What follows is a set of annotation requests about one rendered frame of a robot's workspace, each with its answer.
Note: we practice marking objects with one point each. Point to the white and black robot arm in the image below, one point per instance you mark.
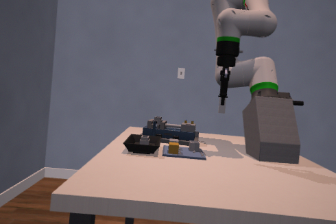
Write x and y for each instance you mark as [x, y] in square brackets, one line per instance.
[253, 18]

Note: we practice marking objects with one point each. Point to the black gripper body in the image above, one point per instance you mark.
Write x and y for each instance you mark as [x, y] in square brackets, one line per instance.
[226, 62]

